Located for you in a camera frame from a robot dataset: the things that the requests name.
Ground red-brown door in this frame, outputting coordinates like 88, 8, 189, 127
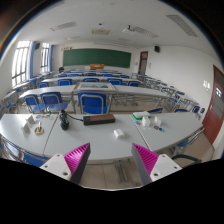
202, 64, 224, 145

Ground orange lectern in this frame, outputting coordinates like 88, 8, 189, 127
89, 63, 105, 70

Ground green chalkboard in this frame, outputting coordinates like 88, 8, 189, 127
62, 48, 132, 69

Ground dark grey power strip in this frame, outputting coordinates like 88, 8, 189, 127
82, 113, 116, 126

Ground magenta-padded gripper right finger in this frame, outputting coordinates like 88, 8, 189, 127
131, 142, 183, 185

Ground group of blue chairs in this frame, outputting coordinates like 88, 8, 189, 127
1, 68, 208, 115

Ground white three-port charger block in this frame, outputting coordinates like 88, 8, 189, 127
113, 128, 126, 140

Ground long grey desk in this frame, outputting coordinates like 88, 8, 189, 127
19, 83, 171, 108

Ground large bright window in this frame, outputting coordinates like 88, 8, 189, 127
11, 40, 31, 88

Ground blue metal-framed chair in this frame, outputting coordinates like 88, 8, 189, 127
40, 91, 70, 113
23, 94, 46, 114
77, 92, 109, 115

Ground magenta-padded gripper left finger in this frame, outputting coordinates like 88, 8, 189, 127
39, 142, 92, 185

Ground small gold stand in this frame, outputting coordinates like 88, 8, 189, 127
34, 121, 45, 136

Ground group of ceiling light panels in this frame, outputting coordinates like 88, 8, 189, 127
49, 14, 199, 43

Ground blue curtain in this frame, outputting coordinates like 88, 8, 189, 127
48, 43, 54, 72
28, 40, 36, 79

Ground narrow bright window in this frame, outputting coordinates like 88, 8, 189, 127
40, 42, 50, 74

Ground coiled black power cable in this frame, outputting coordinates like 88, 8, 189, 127
58, 109, 84, 131

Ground white box with green print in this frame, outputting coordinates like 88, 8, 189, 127
141, 116, 152, 128

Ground white ceiling projector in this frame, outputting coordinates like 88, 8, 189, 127
121, 24, 136, 34

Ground framed picture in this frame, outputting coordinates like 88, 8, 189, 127
72, 82, 118, 94

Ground ceiling air conditioner panel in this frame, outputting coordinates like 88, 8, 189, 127
91, 28, 111, 36

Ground brown classroom door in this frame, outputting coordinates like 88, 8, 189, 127
138, 50, 149, 75

